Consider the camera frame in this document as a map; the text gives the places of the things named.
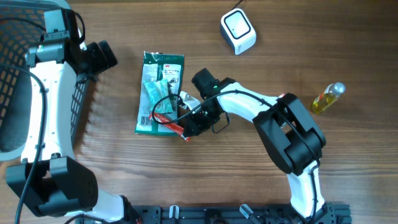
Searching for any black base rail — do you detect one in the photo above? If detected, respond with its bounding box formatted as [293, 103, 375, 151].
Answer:
[134, 203, 353, 224]

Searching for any light teal wipes packet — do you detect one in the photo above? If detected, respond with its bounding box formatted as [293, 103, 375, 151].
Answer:
[144, 79, 174, 114]

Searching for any grey plastic mesh basket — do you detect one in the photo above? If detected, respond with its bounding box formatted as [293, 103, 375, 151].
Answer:
[0, 0, 91, 162]

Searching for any black right camera cable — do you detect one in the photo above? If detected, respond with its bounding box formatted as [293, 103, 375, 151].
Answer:
[151, 90, 323, 224]

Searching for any white barcode scanner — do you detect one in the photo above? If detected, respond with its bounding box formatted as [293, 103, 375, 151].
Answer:
[220, 8, 257, 55]

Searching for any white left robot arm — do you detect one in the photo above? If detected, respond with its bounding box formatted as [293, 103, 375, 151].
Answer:
[6, 8, 140, 223]

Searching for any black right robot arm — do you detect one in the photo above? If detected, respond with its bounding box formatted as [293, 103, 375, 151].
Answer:
[178, 68, 326, 223]

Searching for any green 3M glove package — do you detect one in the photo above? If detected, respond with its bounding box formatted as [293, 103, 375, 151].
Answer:
[135, 52, 185, 136]

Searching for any yellow liquid Vim bottle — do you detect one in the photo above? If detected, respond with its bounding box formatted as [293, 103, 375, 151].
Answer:
[311, 82, 346, 114]

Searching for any red stick sachet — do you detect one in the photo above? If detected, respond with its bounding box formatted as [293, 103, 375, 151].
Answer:
[149, 113, 190, 142]

